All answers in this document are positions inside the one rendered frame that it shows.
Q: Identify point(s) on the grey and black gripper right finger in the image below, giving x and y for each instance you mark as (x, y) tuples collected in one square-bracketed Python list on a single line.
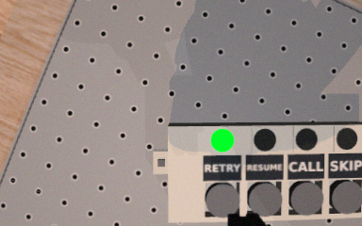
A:
[(254, 220)]

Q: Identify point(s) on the beige operator panel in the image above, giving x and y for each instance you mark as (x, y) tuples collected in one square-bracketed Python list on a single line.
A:
[(280, 170)]

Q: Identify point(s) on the grey perforated base plate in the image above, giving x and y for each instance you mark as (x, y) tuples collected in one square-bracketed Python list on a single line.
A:
[(120, 71)]

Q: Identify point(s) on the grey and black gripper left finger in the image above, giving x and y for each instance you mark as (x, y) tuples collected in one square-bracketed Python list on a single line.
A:
[(236, 220)]

